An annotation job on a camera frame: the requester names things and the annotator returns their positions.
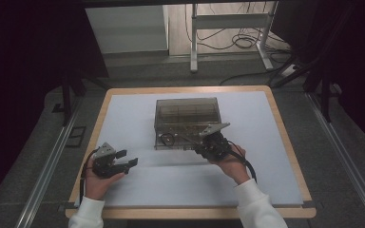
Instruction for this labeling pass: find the aluminium floor rail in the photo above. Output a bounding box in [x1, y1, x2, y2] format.
[306, 91, 365, 228]
[14, 98, 83, 228]

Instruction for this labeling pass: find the bundle of floor cables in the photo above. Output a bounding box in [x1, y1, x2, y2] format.
[184, 2, 294, 53]

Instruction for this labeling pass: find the smoky clear drawer box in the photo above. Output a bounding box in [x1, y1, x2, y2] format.
[153, 97, 223, 151]

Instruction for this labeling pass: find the person's left hand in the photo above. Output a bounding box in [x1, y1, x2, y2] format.
[85, 158, 126, 201]

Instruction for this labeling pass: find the black floor bracket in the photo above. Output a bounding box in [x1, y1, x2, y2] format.
[65, 125, 87, 148]

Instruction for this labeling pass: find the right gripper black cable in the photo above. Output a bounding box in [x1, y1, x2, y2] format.
[227, 141, 258, 184]

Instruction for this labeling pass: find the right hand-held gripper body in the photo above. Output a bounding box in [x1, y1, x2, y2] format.
[196, 122, 232, 162]

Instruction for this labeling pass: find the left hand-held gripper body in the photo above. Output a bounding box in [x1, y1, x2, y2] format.
[91, 142, 122, 179]

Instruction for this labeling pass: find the black floor cable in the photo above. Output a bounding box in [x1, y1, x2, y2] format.
[219, 67, 291, 86]

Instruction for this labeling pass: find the white panel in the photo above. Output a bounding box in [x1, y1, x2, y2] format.
[85, 4, 169, 55]

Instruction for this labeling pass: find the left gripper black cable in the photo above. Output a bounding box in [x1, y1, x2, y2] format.
[79, 148, 100, 203]

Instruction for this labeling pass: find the white table mat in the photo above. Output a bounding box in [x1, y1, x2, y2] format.
[74, 90, 304, 208]

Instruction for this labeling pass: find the dark curtain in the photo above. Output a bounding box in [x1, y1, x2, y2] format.
[0, 0, 109, 212]
[270, 0, 365, 156]

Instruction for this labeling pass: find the person's right hand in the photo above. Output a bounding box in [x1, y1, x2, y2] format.
[210, 143, 251, 185]

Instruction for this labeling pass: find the white power strip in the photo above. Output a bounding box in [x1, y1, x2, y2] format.
[279, 64, 299, 79]

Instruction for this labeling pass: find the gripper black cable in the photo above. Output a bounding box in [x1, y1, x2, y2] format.
[227, 141, 258, 184]
[79, 148, 100, 203]

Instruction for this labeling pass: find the black metal stand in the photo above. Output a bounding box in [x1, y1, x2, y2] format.
[60, 72, 110, 127]
[270, 53, 341, 124]

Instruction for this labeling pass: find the white metal desk frame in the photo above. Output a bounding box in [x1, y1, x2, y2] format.
[189, 3, 275, 74]

